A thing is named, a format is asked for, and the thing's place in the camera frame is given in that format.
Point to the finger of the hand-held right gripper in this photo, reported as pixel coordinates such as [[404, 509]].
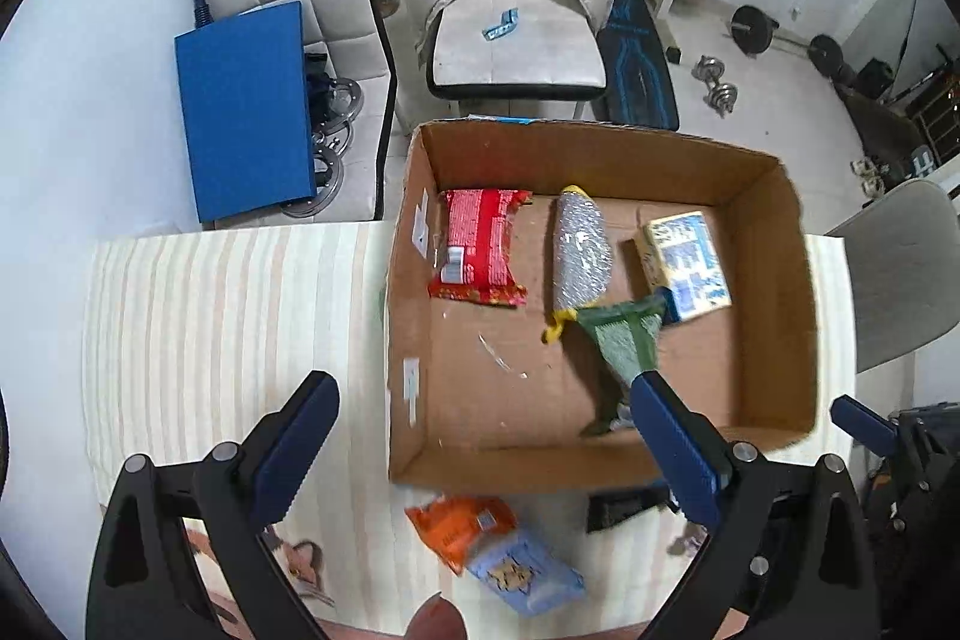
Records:
[[862, 422]]

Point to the cardboard box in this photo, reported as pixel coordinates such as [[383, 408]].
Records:
[[525, 385]]

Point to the black blue weight bench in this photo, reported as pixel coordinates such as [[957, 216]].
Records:
[[637, 63]]

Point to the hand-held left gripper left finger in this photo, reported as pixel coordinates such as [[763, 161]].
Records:
[[296, 452]]

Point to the white sneakers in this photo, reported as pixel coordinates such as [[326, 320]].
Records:
[[868, 175]]

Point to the chrome dumbbell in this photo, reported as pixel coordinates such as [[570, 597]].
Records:
[[721, 100], [706, 68]]

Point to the blue flat board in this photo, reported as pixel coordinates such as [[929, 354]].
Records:
[[244, 108]]

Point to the chrome weight plate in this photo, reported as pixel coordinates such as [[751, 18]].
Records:
[[343, 100], [334, 139], [324, 179]]

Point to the dark floor mat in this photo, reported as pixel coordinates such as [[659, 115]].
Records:
[[881, 130]]

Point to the striped beige tablecloth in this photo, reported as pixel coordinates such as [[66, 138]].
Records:
[[225, 325]]

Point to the small blue wrapper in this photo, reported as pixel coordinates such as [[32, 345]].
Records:
[[501, 25]]

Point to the person's left hand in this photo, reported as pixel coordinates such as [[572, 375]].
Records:
[[439, 619]]

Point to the silver yellow snack packet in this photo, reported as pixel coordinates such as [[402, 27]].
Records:
[[581, 257]]

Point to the red snack packet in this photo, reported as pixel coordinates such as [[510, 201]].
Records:
[[480, 246]]

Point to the white cushioned chair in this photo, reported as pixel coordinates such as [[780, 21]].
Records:
[[517, 59]]

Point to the yellow blue sponge pack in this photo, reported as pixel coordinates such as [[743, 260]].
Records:
[[690, 265]]

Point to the orange snack packet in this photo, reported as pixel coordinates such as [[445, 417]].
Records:
[[457, 527]]

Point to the light blue printed packet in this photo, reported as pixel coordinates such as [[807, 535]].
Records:
[[525, 572]]

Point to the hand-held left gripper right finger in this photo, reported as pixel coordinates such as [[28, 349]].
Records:
[[675, 452]]

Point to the grey plastic chair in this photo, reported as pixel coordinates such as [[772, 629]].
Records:
[[900, 272]]

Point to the short barbell with black plates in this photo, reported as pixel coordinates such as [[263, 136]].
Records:
[[751, 29]]

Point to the green snack packet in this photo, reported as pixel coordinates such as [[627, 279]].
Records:
[[626, 340]]

